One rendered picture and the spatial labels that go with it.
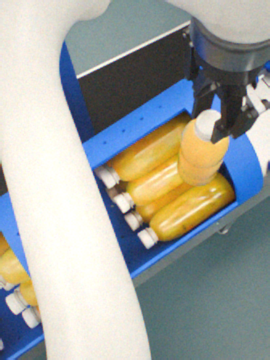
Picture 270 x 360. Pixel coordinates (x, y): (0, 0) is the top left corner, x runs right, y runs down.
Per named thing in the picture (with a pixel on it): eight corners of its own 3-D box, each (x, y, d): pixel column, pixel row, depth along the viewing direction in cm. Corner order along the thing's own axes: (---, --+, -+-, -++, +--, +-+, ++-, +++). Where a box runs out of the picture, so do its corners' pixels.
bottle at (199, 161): (168, 168, 95) (172, 127, 75) (195, 140, 96) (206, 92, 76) (198, 195, 93) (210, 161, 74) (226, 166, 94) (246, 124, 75)
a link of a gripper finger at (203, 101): (198, 100, 68) (194, 96, 69) (194, 120, 75) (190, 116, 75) (217, 87, 69) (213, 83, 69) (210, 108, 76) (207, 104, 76)
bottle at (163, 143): (182, 104, 106) (99, 158, 104) (203, 132, 105) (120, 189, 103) (178, 114, 113) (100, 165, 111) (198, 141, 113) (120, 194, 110)
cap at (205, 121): (189, 127, 75) (190, 122, 74) (207, 108, 76) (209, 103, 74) (210, 145, 75) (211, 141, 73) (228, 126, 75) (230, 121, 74)
